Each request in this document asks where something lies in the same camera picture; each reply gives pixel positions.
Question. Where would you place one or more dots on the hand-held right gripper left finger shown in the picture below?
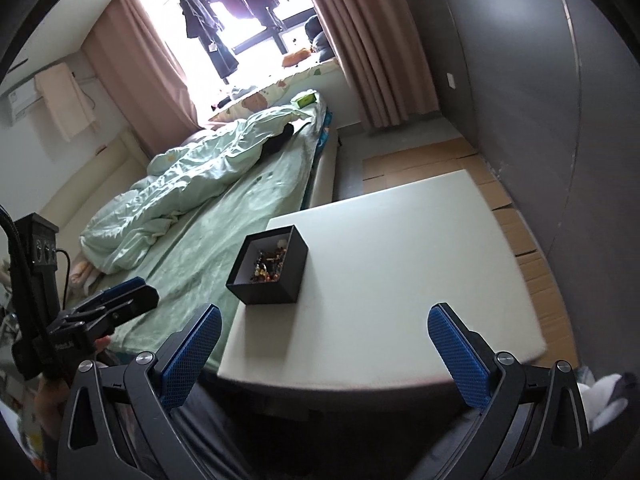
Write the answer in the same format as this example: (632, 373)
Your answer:
(192, 355)

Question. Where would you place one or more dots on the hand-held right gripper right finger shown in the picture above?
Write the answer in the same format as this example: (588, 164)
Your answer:
(457, 360)

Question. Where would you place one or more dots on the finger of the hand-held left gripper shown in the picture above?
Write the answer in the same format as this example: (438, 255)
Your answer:
(122, 289)
(135, 305)

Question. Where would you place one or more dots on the black jewelry box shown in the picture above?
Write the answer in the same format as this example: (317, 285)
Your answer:
(285, 280)

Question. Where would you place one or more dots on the mixed jewelry pile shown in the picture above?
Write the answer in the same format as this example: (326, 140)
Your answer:
(267, 265)

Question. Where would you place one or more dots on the person's left hand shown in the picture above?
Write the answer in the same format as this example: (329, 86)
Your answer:
(50, 407)

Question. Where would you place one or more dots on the cluttered bedside table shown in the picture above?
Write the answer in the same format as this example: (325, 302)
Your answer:
(7, 310)

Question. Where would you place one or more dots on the cream headboard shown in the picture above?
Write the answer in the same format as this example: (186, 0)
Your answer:
(85, 195)

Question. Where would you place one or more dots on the pale green duvet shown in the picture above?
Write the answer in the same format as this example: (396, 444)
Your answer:
(190, 170)

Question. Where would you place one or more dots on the bed with green sheet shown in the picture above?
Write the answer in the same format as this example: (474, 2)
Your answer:
(240, 195)

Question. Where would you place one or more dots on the white and grey cloth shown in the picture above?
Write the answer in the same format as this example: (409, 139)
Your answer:
(605, 400)

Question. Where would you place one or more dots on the white air conditioner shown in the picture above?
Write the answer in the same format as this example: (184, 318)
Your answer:
(22, 102)

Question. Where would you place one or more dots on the cream hanging towel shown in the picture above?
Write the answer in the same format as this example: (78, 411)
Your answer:
(62, 100)

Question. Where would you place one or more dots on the white table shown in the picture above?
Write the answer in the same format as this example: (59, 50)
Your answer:
(415, 160)

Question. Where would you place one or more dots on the black garment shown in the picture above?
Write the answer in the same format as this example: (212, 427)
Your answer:
(275, 145)

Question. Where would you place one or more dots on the pink curtain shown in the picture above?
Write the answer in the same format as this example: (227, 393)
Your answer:
(380, 50)
(145, 70)

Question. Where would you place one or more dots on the printed window seat cushion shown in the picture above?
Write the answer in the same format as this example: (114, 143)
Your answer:
(270, 95)

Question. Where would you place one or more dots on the grey wardrobe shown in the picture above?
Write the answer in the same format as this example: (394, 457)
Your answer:
(600, 160)

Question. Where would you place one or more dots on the green tissue box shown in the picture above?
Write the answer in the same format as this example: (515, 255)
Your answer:
(305, 100)

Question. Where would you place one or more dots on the dark hanging garment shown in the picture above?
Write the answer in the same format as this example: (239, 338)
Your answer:
(210, 30)

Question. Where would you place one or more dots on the orange plush toy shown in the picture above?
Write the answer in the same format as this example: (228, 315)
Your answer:
(295, 57)

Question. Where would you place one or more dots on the dark blue cushion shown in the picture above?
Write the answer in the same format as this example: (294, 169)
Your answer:
(317, 35)

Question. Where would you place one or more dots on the white wall switch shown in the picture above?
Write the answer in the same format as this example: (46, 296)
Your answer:
(450, 81)

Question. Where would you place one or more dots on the black window frame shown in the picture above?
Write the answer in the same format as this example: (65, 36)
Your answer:
(278, 40)

